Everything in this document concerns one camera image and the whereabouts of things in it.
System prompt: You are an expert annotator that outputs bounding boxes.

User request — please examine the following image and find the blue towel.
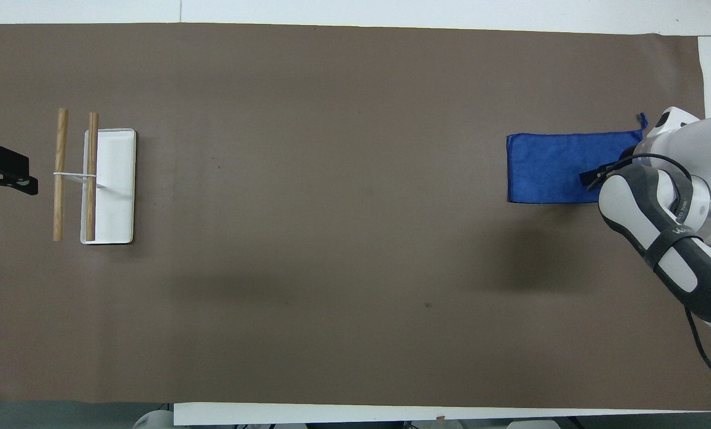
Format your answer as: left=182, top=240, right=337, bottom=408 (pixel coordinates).
left=506, top=113, right=649, bottom=204

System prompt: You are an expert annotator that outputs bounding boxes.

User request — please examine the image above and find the white rack with wooden bars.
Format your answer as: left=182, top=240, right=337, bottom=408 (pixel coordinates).
left=52, top=108, right=137, bottom=245

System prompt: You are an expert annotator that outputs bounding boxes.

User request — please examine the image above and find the black cable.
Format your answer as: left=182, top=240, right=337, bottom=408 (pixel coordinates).
left=588, top=153, right=711, bottom=393

